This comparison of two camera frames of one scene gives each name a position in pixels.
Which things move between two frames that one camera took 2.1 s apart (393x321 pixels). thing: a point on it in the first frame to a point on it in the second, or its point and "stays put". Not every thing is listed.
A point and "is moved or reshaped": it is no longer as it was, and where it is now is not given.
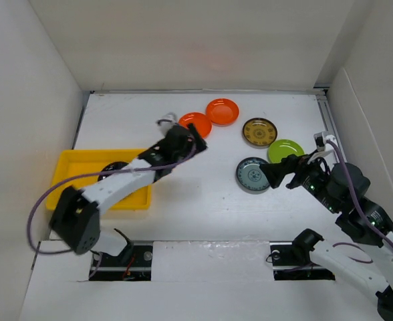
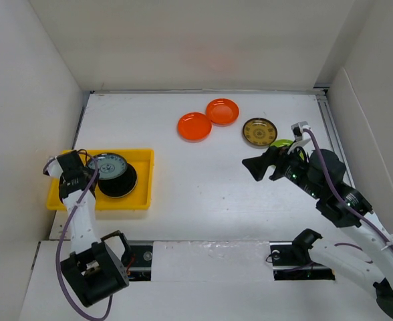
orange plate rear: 222,112 stays put
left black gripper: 190,145 to 89,170
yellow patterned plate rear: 259,132 stays put
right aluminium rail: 328,119 stays put
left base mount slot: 134,263 stays put
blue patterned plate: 250,177 to 110,166
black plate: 115,166 is moved or reshaped
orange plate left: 202,123 stays put
